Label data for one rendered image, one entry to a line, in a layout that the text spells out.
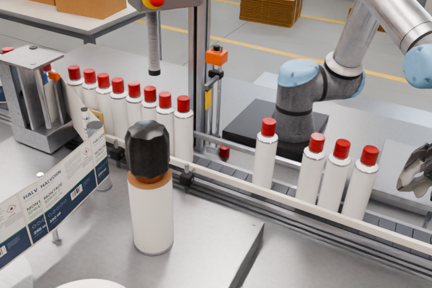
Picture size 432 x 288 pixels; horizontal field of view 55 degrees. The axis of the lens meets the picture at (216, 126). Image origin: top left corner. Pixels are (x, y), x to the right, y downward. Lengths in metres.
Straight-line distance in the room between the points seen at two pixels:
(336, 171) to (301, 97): 0.36
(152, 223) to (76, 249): 0.20
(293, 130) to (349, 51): 0.28
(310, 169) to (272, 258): 0.22
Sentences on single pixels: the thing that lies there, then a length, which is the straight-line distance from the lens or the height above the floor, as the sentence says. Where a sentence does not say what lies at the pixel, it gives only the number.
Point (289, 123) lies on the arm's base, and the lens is 1.29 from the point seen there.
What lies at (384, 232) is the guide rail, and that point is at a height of 0.91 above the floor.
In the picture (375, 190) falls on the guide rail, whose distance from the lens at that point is 1.05.
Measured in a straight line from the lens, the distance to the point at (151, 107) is 1.11.
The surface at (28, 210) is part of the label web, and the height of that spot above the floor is 1.01.
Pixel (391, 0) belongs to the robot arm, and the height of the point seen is 1.39.
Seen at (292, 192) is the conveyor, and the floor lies 0.88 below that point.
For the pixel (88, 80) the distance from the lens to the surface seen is 1.23.
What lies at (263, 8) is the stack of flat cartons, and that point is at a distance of 5.02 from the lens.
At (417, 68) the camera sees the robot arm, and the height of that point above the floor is 1.31.
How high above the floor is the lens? 1.60
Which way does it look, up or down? 33 degrees down
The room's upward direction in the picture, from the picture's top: 2 degrees clockwise
